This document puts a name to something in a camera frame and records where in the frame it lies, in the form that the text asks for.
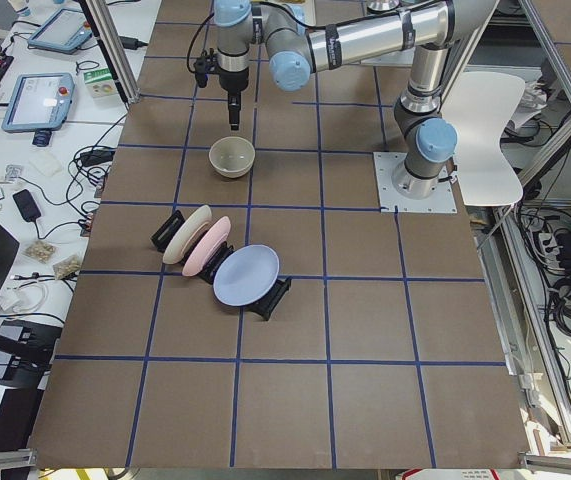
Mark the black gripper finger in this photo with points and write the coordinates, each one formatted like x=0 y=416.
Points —
x=234 y=109

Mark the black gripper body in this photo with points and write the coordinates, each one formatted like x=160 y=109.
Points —
x=233 y=83

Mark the white ceramic bowl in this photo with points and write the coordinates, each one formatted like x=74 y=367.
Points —
x=232 y=156

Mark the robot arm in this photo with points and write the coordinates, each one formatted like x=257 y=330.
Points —
x=297 y=51

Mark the black power adapter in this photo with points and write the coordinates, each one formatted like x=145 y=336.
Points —
x=132 y=43

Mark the beige plate in rack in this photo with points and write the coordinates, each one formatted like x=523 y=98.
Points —
x=187 y=235

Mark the green white small box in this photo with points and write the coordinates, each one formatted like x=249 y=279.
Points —
x=99 y=83

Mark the pink plate in rack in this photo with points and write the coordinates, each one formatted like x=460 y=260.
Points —
x=206 y=247

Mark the teach pendant tablet far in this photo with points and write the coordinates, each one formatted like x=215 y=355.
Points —
x=66 y=31

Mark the teach pendant tablet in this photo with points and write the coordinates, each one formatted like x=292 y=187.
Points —
x=39 y=102
x=66 y=31

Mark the lavender plate in rack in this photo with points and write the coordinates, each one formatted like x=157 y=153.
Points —
x=246 y=275

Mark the teach pendant tablet near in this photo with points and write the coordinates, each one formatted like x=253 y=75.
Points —
x=39 y=102

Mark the black dish rack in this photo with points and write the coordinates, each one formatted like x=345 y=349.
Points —
x=263 y=307

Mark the black phone on desk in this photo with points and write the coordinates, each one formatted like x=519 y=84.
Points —
x=26 y=205

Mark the white plastic chair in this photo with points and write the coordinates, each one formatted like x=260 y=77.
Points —
x=479 y=106

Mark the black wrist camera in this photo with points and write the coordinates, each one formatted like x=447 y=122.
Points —
x=205 y=66

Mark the aluminium frame post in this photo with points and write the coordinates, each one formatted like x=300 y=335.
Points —
x=104 y=30

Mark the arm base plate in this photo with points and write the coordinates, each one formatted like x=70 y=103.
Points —
x=400 y=192

